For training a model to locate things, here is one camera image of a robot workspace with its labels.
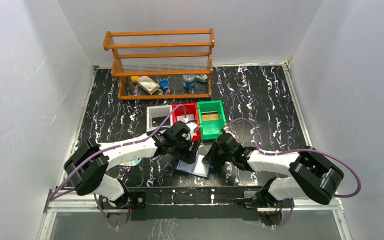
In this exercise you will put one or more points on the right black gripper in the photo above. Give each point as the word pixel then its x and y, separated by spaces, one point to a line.
pixel 211 157

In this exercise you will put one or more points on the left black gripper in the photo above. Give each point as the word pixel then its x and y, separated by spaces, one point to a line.
pixel 188 151

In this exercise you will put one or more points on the navy blue card holder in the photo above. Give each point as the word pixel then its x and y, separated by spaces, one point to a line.
pixel 198 168

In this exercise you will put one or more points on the green plastic bin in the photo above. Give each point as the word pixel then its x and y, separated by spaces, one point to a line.
pixel 210 130

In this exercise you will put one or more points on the red plastic bin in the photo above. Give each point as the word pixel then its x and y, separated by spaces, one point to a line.
pixel 190 109

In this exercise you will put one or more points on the blue toothbrush blister pack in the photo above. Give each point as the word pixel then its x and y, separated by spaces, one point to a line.
pixel 131 163

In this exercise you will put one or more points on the white plastic bin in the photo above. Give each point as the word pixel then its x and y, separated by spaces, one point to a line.
pixel 155 115

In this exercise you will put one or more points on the wooden shelf rack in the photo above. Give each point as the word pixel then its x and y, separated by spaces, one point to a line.
pixel 161 53

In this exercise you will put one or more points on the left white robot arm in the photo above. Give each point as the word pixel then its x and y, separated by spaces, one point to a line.
pixel 87 168

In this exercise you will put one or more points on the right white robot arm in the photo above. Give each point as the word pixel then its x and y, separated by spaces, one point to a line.
pixel 307 174

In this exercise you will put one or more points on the white card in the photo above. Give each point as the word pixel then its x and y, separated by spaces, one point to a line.
pixel 188 119

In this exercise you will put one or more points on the gold card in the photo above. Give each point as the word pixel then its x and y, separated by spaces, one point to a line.
pixel 210 116

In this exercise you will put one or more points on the black card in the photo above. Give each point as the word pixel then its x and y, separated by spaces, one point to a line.
pixel 158 120

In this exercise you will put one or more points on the blue round tin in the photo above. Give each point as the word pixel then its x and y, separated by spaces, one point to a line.
pixel 189 81

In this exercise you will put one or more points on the blue small cube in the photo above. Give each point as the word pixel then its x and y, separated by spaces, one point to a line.
pixel 164 84

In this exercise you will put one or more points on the grey tape dispenser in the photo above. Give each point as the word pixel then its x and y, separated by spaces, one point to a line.
pixel 203 78

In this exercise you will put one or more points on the white red small box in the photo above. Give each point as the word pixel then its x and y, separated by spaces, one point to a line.
pixel 148 84

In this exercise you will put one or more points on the yellow small object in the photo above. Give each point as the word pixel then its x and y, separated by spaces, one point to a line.
pixel 134 78

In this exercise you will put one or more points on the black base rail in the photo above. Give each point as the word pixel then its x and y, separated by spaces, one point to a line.
pixel 199 203

